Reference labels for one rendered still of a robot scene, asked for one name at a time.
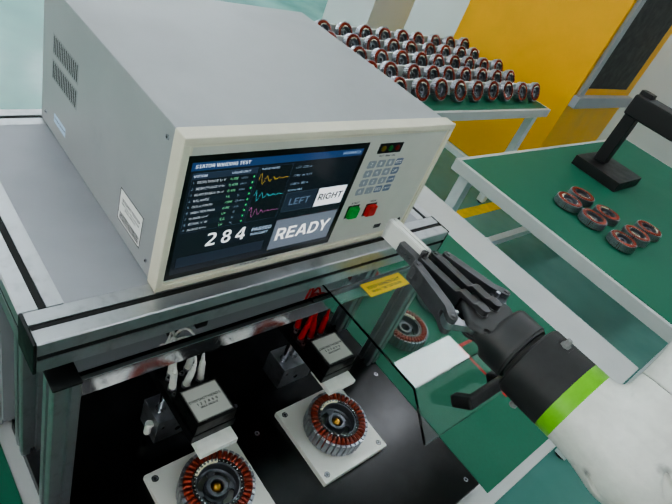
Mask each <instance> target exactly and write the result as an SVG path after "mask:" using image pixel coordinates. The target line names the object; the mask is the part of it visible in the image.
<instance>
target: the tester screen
mask: <svg viewBox="0 0 672 504"><path fill-rule="evenodd" d="M363 151H364V148H362V149H350V150H339V151H327V152H315V153H304V154H292V155H281V156H269V157H258V158H246V159H234V160H223V161H211V162H200V163H193V165H192V169H191V174H190V178H189V183H188V188H187V192H186V197H185V201H184V206H183V211H182V215H181V220H180V225H179V229H178V234H177V238H176V243H175V248H174V252H173V257H172V262H171V266H170V271H169V275H168V276H170V275H174V274H178V273H183V272H187V271H191V270H196V269H200V268H204V267H209V266H213V265H217V264H221V263H226V262H230V261H234V260H239V259H243V258H247V257H252V256H256V255H260V254H264V253H269V252H273V251H277V250H282V249H286V248H290V247H295V246H299V245H303V244H308V243H312V242H316V241H320V240H325V239H326V237H327V235H328V233H329V231H328V233H327V235H326V237H322V238H318V239H314V240H309V241H305V242H301V243H296V244H292V245H287V246H283V247H279V248H274V249H270V250H267V247H268V244H269V241H270V239H271V236H272V233H273V230H274V227H275V224H276V221H277V220H281V219H287V218H292V217H298V216H303V215H308V214H314V213H319V212H324V211H330V210H335V209H339V207H340V204H341V202H342V200H343V197H344V195H345V193H346V190H347V188H348V186H349V183H350V181H351V179H352V176H353V174H354V172H355V169H356V167H357V165H358V162H359V160H360V158H361V155H362V153H363ZM346 184H348V185H347V187H346V190H345V192H344V194H343V197H342V199H341V201H340V202H338V203H333V204H327V205H321V206H315V207H310V208H304V209H298V210H293V211H287V212H281V209H282V206H283V203H284V200H285V197H286V194H287V193H291V192H298V191H304V190H311V189H318V188H325V187H332V186H339V185H346ZM280 212H281V213H280ZM246 225H250V227H249V230H248V233H247V236H246V239H245V240H242V241H238V242H233V243H228V244H223V245H218V246H213V247H208V248H204V249H202V246H203V242H204V238H205V234H206V233H208V232H213V231H219V230H224V229H230V228H235V227H240V226H246ZM262 240H264V241H263V244H262V247H261V249H260V250H256V251H252V252H247V253H243V254H238V255H234V256H229V257H225V258H220V259H216V260H212V261H207V262H203V263H198V264H194V265H189V266H185V267H180V268H176V269H174V268H175V263H176V259H177V258H181V257H186V256H191V255H195V254H200V253H205V252H210V251H214V250H219V249H224V248H228V247H233V246H238V245H243V244H247V243H252V242H257V241H262Z"/></svg>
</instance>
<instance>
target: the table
mask: <svg viewBox="0 0 672 504"><path fill-rule="evenodd" d="M315 23H317V24H318V25H319V26H321V27H322V28H323V27H324V28H323V29H325V30H326V31H327V32H329V33H330V34H331V35H333V36H334V37H335V38H337V36H336V35H342V36H345V37H344V38H343V40H342V43H343V44H345V45H346V46H347V47H349V48H350V49H351V50H353V51H354V52H355V53H356V52H357V54H358V55H359V56H361V57H362V58H363V59H365V60H366V61H367V62H369V63H370V64H372V65H373V66H374V67H376V68H377V69H378V66H377V63H381V65H380V68H379V70H380V71H381V72H382V73H384V74H385V75H386V76H388V77H390V79H392V80H393V81H394V82H396V83H397V84H399V85H400V86H401V87H402V88H404V89H405V90H406V91H407V83H406V80H405V79H415V80H414V81H413V82H412V85H411V94H412V95H413V96H414V97H416V98H417V99H418V100H420V101H421V102H422V103H424V104H425V105H426V106H428V107H429V108H430V109H432V110H433V111H434V112H436V113H437V114H438V115H440V116H441V117H446V118H448V119H449V120H450V121H468V120H490V119H512V118H525V119H524V120H523V122H522V124H521V125H520V127H519V129H518V130H517V132H516V134H515V135H514V137H513V139H512V140H511V142H510V144H509V145H508V147H507V148H506V150H505V152H510V151H517V150H518V148H519V146H520V145H521V143H522V142H523V140H524V138H525V137H526V135H527V133H528V132H529V130H530V129H531V127H532V125H533V124H534V122H535V121H536V119H537V117H547V115H548V114H549V112H550V111H551V110H550V109H549V108H547V107H546V106H544V105H543V104H541V103H539V102H538V101H536V100H537V99H538V97H539V95H540V84H539V83H537V82H532V83H530V85H529V86H528V89H527V85H526V83H525V82H517V83H516V85H515V87H514V90H513V84H512V83H514V81H515V73H514V71H513V70H505V71H504V73H503V75H502V73H501V71H502V72H503V63H502V60H501V59H494V60H493V61H492V62H491V65H490V73H489V75H488V80H487V71H488V70H489V62H488V59H487V58H485V57H481V58H479V51H478V49H477V48H476V47H472V48H469V46H470V44H469V40H468V38H466V37H461V38H460V39H459V40H458V42H457V45H456V47H455V40H454V38H453V37H452V36H445V37H444V38H443V40H442V44H441V39H440V37H439V35H438V34H431V35H430V36H429V37H428V39H427V42H426V43H424V36H423V34H422V33H421V32H420V31H415V32H412V33H411V35H410V38H409V35H408V32H407V31H406V30H405V29H398V30H396V31H395V33H394V36H393V38H391V37H390V36H391V32H390V30H389V28H388V27H379V28H378V29H377V30H376V32H375V35H372V34H373V33H372V29H371V28H370V27H369V25H367V24H363V25H359V26H358V27H357V30H356V31H355V33H353V29H352V26H351V25H350V24H349V23H348V22H346V21H344V22H339V23H338V24H337V25H336V27H335V30H334V31H335V32H333V31H332V27H331V25H330V24H329V22H328V21H327V20H326V19H320V20H317V21H315ZM344 29H345V30H344ZM343 32H344V34H343ZM360 38H365V39H364V42H363V46H361V39H360ZM337 39H338V38H337ZM350 40H351V41H350ZM379 40H385V42H384V45H383V48H381V43H380V41H379ZM399 42H404V43H403V45H402V49H401V50H400V43H399ZM351 44H352V46H351ZM416 44H423V45H422V48H421V51H420V52H418V48H417V45H416ZM435 46H438V48H437V51H436V47H435ZM450 47H452V48H454V50H453V54H452V55H451V53H450V52H451V49H450ZM466 49H468V50H467V52H466ZM366 50H373V51H372V52H371V55H370V59H368V56H367V52H366ZM386 51H388V52H394V53H393V55H392V61H388V60H389V57H388V53H387V52H386ZM408 53H410V54H413V56H412V59H411V62H412V63H409V61H408V60H409V56H408ZM378 55H379V56H378ZM426 55H431V57H430V59H429V63H430V64H429V65H428V63H427V62H428V58H427V56H426ZM443 56H444V57H447V59H446V62H445V61H444V57H443ZM459 58H462V59H461V62H460V59H459ZM474 59H477V61H476V64H475V71H474V73H473V77H472V81H471V70H470V69H472V70H474ZM401 64H402V65H406V66H405V67H404V70H403V74H402V75H403V76H398V67H397V65H401ZM419 66H426V67H425V68H424V70H423V75H422V76H423V77H422V78H421V77H420V76H421V70H420V67H419ZM438 67H441V68H440V71H439V69H438ZM387 68H388V69H387ZM453 68H457V69H458V70H457V73H456V77H457V78H456V80H455V73H454V69H453ZM412 70H413V72H412ZM486 70H487V71H486ZM464 73H465V74H464ZM447 79H448V81H453V82H452V84H451V86H450V95H447V93H448V83H447V81H446V80H447ZM428 80H433V81H432V83H431V86H430V85H429V82H428ZM465 81H471V82H470V84H469V85H468V89H467V87H466V84H465ZM486 81H487V82H486ZM482 82H486V84H485V86H484V87H483V83H482ZM498 82H499V83H501V84H500V87H499V85H498ZM430 87H431V88H430ZM430 89H431V90H430ZM466 90H468V91H466ZM483 91H484V92H483ZM498 91H499V92H498ZM466 92H467V95H466ZM438 93H440V94H438ZM498 93H499V95H498ZM420 94H421V95H420ZM429 94H430V95H429ZM458 94H459V95H458ZM490 94H491V95H490ZM444 148H446V149H447V150H448V151H450V152H451V153H452V154H453V155H455V156H456V157H457V158H462V157H468V156H467V155H466V154H464V153H463V152H462V151H460V150H459V149H458V148H457V147H455V146H454V145H453V144H451V143H450V142H449V141H447V143H446V145H445V147H444Z"/></svg>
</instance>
